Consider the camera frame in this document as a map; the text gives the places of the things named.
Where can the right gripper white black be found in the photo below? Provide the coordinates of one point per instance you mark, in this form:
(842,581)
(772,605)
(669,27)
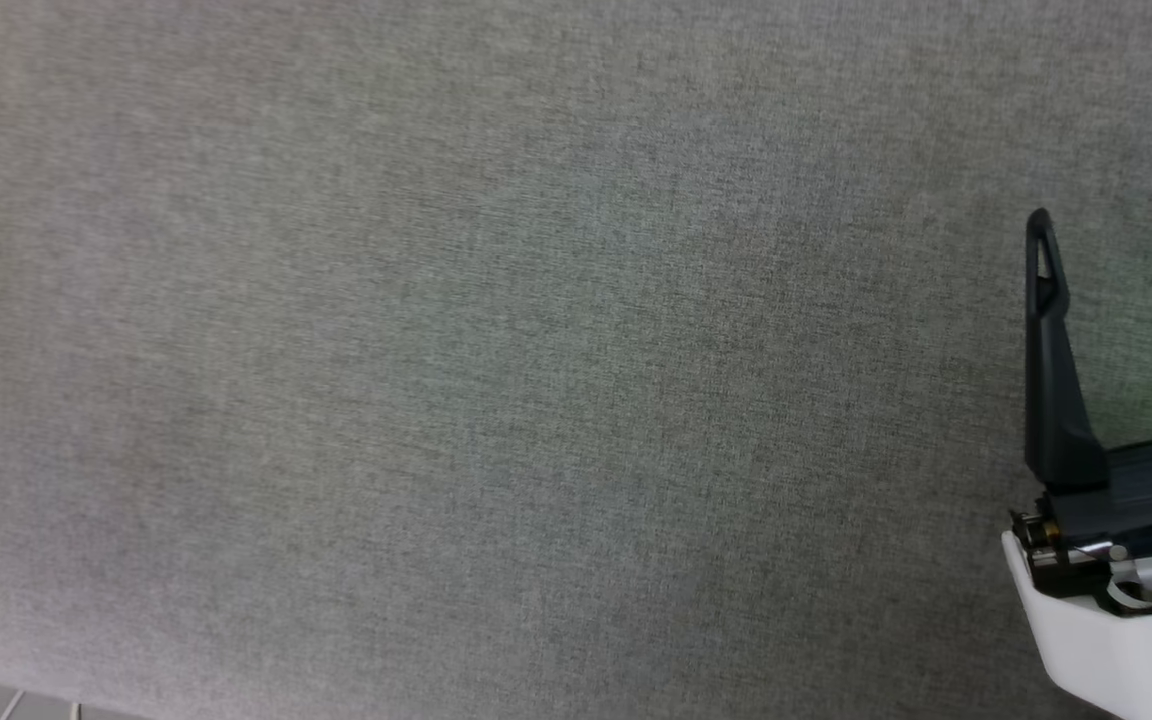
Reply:
(1136,620)

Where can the grey fabric sofa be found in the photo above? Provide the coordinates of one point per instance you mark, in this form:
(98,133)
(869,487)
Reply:
(496,360)

